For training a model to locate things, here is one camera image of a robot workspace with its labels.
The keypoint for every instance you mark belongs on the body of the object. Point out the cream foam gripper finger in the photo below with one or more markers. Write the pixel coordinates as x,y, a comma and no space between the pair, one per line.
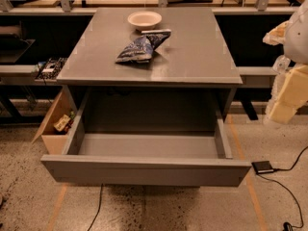
289,93
277,35

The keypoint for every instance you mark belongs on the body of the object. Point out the white bowl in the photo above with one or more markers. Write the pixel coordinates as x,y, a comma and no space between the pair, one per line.
142,21

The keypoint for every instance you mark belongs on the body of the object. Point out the grey open top drawer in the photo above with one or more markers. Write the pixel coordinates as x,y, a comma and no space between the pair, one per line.
164,138

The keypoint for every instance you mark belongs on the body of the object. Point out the grey cabinet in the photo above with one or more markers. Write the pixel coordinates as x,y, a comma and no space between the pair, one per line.
175,77

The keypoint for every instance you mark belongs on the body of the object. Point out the blue chip bag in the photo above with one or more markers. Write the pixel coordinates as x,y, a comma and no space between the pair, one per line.
141,49

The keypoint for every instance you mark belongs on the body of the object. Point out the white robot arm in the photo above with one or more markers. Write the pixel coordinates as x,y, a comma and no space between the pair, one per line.
296,43

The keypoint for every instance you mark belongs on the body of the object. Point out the wooden box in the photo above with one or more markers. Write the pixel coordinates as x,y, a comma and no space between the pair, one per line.
54,128

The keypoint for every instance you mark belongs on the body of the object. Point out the small black foot pedal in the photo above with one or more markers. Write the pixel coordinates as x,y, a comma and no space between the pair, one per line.
262,167

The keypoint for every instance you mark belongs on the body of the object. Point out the clear hand sanitizer bottle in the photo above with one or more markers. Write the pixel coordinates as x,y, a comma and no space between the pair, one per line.
281,64

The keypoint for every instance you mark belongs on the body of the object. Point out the black patterned notebook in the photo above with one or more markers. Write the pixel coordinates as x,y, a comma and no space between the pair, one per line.
50,69

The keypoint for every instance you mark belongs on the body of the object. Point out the yellow toy in box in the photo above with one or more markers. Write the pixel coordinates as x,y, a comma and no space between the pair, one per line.
62,124

